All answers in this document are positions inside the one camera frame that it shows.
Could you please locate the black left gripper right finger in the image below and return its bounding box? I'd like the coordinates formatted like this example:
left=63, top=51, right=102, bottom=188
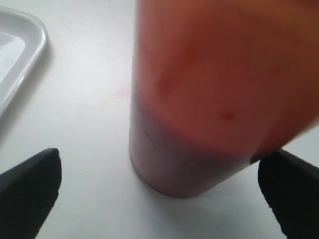
left=258, top=149, right=319, bottom=239

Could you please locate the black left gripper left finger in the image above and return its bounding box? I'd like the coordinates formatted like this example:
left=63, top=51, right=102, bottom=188
left=0, top=148, right=62, bottom=239

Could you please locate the red sauce squeeze bottle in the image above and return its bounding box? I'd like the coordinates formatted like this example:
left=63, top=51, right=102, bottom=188
left=129, top=0, right=319, bottom=198

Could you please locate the white rectangular plastic tray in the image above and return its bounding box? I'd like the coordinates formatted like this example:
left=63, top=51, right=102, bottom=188
left=0, top=6, right=48, bottom=115

